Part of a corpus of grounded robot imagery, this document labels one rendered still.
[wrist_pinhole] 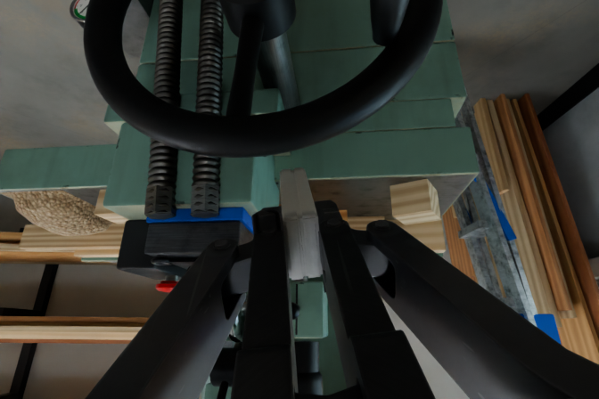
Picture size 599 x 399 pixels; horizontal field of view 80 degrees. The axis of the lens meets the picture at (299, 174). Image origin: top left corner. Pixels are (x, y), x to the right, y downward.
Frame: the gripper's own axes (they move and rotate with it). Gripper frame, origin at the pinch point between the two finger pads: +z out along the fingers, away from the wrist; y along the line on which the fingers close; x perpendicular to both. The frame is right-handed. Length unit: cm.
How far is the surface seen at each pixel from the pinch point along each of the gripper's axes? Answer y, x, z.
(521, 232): 98, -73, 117
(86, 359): -150, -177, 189
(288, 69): 1.0, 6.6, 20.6
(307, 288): 0.9, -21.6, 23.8
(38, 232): -43, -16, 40
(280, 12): 0.5, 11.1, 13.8
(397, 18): 7.4, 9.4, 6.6
